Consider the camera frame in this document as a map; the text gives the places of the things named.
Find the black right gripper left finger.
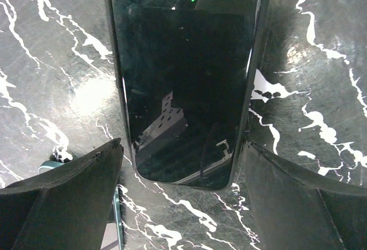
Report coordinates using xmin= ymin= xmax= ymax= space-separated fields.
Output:
xmin=1 ymin=138 xmax=123 ymax=249

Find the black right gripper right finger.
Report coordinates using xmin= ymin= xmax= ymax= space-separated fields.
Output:
xmin=244 ymin=142 xmax=366 ymax=249

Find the black smartphone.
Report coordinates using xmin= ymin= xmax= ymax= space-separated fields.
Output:
xmin=105 ymin=0 xmax=270 ymax=190

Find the black device at right edge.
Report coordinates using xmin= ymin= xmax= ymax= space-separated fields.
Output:
xmin=37 ymin=159 xmax=126 ymax=250

